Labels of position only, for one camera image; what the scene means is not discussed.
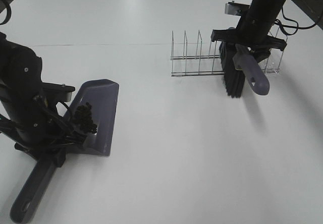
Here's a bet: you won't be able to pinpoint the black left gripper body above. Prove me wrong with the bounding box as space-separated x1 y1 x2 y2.
1 95 76 156

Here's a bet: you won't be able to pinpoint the pile of coffee beans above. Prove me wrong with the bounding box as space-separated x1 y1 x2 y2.
72 102 97 134

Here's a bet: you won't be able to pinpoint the purple brush black bristles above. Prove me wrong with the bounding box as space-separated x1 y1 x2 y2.
219 41 270 98

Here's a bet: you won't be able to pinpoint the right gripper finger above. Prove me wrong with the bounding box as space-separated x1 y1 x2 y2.
254 48 271 63

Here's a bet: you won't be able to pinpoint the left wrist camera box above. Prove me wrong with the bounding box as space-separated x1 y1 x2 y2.
42 82 75 102

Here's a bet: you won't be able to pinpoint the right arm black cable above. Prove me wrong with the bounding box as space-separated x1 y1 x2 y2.
274 4 323 37

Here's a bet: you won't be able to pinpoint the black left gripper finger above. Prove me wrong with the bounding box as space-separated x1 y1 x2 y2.
51 149 66 167
68 131 87 145

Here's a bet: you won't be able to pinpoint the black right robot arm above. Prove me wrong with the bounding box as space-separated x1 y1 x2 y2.
210 0 287 62

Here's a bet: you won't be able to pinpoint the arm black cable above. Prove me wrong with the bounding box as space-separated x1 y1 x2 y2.
0 0 12 25
274 4 323 37

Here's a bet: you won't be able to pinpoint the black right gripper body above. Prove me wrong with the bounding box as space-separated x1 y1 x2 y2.
210 28 287 51

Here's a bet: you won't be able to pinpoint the chrome wire dish rack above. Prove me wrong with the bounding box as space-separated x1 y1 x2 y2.
170 26 288 77

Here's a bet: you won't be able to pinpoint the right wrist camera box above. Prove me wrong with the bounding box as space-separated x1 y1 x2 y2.
225 1 250 16

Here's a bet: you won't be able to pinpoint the purple plastic dustpan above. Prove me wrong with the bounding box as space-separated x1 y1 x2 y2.
10 79 119 223

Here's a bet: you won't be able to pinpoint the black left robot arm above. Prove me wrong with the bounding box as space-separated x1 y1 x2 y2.
1 33 85 167

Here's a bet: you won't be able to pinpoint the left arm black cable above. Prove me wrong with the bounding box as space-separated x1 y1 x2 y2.
0 0 12 25

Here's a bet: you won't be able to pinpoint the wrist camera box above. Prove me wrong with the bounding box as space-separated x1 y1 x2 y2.
225 1 250 16
42 82 75 102

